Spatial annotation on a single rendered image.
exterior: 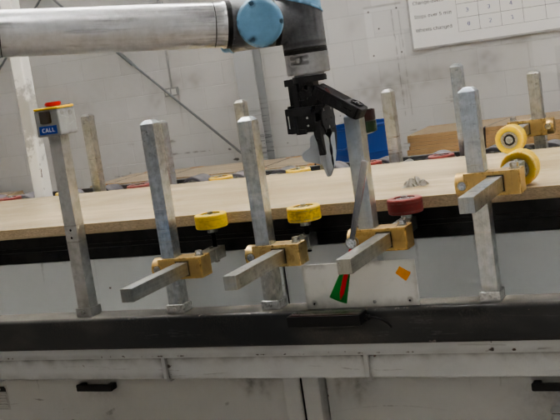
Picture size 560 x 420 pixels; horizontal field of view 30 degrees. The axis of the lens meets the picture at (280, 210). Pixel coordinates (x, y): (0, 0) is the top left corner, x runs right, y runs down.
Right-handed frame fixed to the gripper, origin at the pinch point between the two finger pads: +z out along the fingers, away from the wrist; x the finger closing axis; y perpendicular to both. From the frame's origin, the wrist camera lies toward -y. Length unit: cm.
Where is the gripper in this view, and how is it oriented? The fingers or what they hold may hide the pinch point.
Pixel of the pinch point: (332, 169)
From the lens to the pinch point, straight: 218.0
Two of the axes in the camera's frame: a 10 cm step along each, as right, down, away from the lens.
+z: 1.4, 9.8, 1.4
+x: -4.0, 1.9, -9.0
